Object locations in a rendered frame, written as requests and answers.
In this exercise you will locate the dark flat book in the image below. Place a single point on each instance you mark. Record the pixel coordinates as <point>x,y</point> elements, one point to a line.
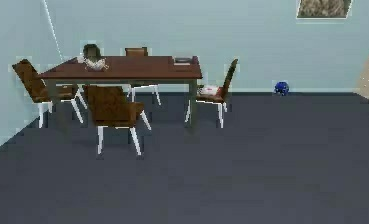
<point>182,60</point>

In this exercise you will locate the beige wooden furniture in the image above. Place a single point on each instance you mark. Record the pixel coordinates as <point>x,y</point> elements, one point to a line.
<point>368,80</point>

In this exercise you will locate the brown wooden dining table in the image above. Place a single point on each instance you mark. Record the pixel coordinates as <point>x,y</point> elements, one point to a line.
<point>132,68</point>

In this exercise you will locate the white and red cloth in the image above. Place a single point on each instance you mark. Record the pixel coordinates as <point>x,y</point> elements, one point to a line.
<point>208,90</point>

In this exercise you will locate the dark green round object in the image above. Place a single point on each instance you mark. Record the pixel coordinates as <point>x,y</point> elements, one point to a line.
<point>91,51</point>

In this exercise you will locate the white bowl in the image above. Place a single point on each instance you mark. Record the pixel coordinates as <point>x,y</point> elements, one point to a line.
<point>95,64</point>

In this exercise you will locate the brown chair with white legs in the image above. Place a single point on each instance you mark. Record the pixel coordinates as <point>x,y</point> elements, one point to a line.
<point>110,105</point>
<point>136,51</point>
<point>225,85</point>
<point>35,86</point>

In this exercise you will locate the blue ball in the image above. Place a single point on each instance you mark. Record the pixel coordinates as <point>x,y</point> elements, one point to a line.
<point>281,88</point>

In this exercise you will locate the framed brown picture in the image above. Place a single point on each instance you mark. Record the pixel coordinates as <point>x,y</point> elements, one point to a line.
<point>323,8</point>

